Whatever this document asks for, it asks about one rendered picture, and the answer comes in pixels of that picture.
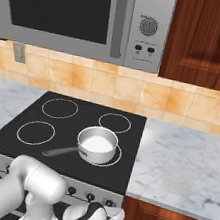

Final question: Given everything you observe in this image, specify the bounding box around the silver saucepan with handle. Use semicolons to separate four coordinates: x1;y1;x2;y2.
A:
41;117;121;168

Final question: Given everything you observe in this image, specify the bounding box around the brown wooden wall cupboard door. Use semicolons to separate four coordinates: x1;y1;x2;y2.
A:
156;0;220;93

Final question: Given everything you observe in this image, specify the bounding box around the silver microwave door handle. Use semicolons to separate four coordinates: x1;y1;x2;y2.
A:
106;0;131;60

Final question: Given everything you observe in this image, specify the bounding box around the black stove with hob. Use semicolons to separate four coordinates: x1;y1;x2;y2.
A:
0;83;150;220

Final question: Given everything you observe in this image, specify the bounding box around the silver microwave oven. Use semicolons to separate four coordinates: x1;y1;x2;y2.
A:
0;0;178;77

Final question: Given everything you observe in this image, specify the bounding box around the grey wall socket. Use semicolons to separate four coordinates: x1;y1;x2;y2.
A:
10;41;30;64

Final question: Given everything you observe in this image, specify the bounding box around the black microwave door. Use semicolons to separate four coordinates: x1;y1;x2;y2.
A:
0;0;134;66

